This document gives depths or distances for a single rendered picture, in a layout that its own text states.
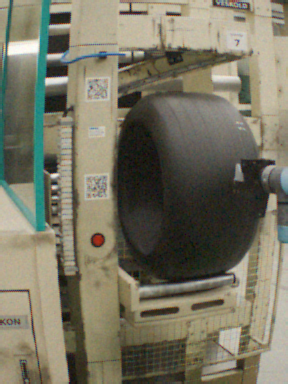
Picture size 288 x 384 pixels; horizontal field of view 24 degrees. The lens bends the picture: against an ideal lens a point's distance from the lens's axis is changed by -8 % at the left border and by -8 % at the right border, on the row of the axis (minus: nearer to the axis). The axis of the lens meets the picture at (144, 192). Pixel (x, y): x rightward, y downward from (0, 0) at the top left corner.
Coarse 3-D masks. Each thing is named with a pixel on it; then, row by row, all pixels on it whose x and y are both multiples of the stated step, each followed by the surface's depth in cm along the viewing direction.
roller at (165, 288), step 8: (232, 272) 220; (176, 280) 214; (184, 280) 214; (192, 280) 215; (200, 280) 215; (208, 280) 216; (216, 280) 217; (224, 280) 218; (232, 280) 219; (144, 288) 209; (152, 288) 210; (160, 288) 210; (168, 288) 211; (176, 288) 212; (184, 288) 213; (192, 288) 214; (200, 288) 215; (208, 288) 217; (144, 296) 209; (152, 296) 210
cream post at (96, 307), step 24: (96, 0) 194; (72, 24) 202; (96, 24) 196; (72, 48) 202; (96, 48) 197; (72, 72) 203; (96, 72) 199; (72, 96) 203; (96, 120) 202; (72, 144) 205; (96, 144) 203; (72, 168) 206; (96, 168) 205; (72, 192) 208; (96, 216) 207; (72, 240) 212; (96, 264) 210; (72, 288) 219; (96, 288) 211; (96, 312) 213; (96, 336) 214; (96, 360) 216; (120, 360) 219
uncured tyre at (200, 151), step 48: (144, 96) 221; (192, 96) 212; (144, 144) 246; (192, 144) 196; (240, 144) 201; (144, 192) 250; (192, 192) 194; (144, 240) 243; (192, 240) 198; (240, 240) 204
